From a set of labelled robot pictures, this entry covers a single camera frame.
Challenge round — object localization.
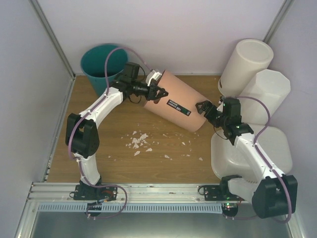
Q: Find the right aluminium frame post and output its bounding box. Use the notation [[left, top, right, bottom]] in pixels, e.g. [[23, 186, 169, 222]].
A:
[[263, 0, 295, 44]]

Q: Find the grey slotted cable duct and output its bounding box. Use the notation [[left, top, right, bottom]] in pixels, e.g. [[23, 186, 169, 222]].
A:
[[38, 202, 222, 214]]

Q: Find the teal plastic bin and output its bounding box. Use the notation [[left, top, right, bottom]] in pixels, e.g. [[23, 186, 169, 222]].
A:
[[80, 44, 128, 97]]

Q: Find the white rectangular basin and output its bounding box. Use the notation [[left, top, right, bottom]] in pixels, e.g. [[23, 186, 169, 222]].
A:
[[211, 126, 293, 182]]

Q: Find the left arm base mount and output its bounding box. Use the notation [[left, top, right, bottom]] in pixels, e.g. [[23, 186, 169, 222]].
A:
[[69, 183, 117, 201]]

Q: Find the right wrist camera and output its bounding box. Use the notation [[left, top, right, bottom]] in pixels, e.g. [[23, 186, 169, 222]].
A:
[[217, 97, 225, 112]]

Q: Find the large white round bin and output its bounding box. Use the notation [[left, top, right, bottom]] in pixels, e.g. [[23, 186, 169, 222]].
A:
[[218, 39, 274, 96]]

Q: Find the pink plastic bin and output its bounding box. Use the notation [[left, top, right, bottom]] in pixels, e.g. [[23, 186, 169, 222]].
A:
[[144, 71, 207, 132]]

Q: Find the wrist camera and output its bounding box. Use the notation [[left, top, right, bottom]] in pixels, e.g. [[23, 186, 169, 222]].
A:
[[146, 69, 162, 86], [217, 97, 225, 112]]

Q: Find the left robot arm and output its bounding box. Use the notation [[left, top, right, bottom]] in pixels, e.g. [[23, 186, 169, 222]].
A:
[[65, 62, 168, 200]]

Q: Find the aluminium frame post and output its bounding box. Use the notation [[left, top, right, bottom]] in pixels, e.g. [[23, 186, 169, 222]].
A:
[[263, 0, 295, 44], [29, 0, 76, 80]]

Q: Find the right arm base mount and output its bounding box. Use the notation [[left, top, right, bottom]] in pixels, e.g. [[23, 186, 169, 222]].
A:
[[198, 184, 240, 201]]

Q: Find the left aluminium frame post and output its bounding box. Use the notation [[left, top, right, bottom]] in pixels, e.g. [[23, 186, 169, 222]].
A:
[[29, 0, 76, 80]]

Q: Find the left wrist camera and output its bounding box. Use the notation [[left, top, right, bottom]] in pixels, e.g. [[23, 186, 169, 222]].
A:
[[146, 69, 162, 86]]

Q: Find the aluminium front rail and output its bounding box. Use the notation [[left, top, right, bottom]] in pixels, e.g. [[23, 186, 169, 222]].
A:
[[27, 182, 258, 203]]

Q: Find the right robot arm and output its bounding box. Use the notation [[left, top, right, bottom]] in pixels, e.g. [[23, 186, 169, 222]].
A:
[[196, 97, 298, 223]]

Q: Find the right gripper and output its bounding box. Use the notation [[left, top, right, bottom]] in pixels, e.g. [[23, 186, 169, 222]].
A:
[[196, 101, 228, 128]]

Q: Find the white faceted bin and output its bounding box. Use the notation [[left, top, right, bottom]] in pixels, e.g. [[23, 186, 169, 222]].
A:
[[240, 69, 291, 125]]

